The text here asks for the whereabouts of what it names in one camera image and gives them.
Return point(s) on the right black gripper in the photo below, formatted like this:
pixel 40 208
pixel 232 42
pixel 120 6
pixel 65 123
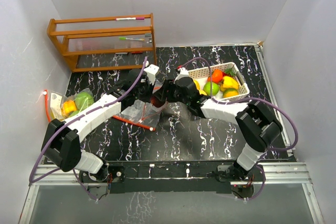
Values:
pixel 164 93

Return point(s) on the yellow banana bunch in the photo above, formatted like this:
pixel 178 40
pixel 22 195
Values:
pixel 228 82

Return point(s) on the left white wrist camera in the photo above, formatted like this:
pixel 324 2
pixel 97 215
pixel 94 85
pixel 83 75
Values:
pixel 151 71

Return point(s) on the pink white marker pen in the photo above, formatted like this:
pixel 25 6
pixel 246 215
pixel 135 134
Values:
pixel 130 18

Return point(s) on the green marker pen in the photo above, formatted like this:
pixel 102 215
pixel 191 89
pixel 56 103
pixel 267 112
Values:
pixel 134 39

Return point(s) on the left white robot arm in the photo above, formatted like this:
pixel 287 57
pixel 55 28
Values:
pixel 62 140

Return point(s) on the white plastic basket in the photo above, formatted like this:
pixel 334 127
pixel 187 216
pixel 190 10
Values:
pixel 201 75

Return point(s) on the yellow bell pepper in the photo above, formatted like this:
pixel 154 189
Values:
pixel 68 107

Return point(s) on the green yellow mango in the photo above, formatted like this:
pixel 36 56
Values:
pixel 231 92

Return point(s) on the light green cabbage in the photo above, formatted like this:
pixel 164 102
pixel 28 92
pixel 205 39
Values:
pixel 83 100

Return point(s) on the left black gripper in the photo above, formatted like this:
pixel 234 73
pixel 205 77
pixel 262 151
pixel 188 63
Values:
pixel 150 86

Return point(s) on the clear red zip bag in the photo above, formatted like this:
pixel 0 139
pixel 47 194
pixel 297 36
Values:
pixel 53 103

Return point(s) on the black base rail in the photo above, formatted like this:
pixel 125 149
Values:
pixel 221 177

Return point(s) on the orange fruit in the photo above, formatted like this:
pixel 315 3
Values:
pixel 202 92

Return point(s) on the dark green cabbage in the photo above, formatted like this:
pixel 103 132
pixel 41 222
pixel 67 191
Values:
pixel 73 113

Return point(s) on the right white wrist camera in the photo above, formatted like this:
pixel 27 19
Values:
pixel 181 73

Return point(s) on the red cherry tomato bunch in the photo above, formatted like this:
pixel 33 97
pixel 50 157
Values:
pixel 229 72

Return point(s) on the green lime fruit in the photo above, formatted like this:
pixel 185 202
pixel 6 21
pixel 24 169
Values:
pixel 211 88

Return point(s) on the wooden orange shelf rack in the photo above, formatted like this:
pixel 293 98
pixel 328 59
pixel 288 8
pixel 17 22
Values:
pixel 74 38

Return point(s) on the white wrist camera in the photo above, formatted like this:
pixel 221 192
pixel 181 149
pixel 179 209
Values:
pixel 181 73
pixel 151 71

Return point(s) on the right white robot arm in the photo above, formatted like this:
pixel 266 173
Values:
pixel 257 124

